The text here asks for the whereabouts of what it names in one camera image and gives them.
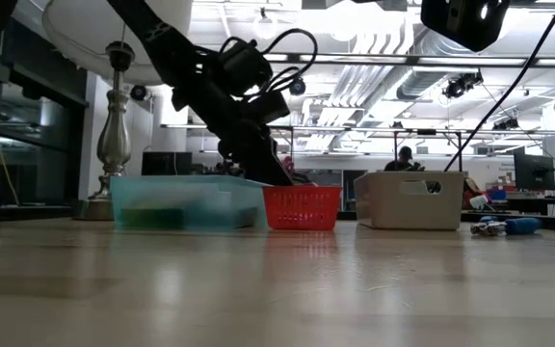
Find blue handled metal tool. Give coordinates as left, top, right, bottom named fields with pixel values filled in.
left=468, top=215, right=543, bottom=237

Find silver spiral air duct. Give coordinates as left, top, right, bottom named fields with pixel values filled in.
left=396, top=0, right=505, bottom=101

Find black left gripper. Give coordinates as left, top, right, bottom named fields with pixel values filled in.
left=173, top=60, right=294, bottom=188

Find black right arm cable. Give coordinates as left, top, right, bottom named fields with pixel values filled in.
left=443, top=0, right=555, bottom=173

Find black monitor on arm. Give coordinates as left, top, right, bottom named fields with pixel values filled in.
left=513, top=152, right=555, bottom=192

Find black ceiling spotlight cluster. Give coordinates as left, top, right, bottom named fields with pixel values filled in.
left=441, top=69, right=485, bottom=99

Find teal translucent plastic tray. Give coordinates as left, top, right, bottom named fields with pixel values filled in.
left=109, top=173, right=270, bottom=232

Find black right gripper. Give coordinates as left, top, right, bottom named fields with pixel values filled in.
left=420, top=0, right=513, bottom=53

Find table lamp white shade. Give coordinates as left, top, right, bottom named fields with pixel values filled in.
left=40, top=0, right=182, bottom=222

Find red plastic basket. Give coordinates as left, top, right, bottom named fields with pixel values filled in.
left=262, top=185, right=344, bottom=232

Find person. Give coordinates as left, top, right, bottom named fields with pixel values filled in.
left=383, top=145, right=426, bottom=173

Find black background rig frame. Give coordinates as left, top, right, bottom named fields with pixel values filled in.
left=222, top=123, right=296, bottom=170
left=392, top=127, right=464, bottom=173

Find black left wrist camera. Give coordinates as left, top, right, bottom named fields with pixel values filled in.
left=218, top=38, right=275, bottom=93

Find round ring ceiling light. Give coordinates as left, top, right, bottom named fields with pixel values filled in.
left=251, top=13, right=279, bottom=40

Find light grey plastic bin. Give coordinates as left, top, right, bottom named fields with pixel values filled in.
left=354, top=170, right=465, bottom=231

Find black computer monitor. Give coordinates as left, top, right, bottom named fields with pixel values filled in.
left=141, top=150, right=195, bottom=174

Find long linear ceiling light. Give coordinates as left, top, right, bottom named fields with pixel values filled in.
left=262, top=51, right=555, bottom=67

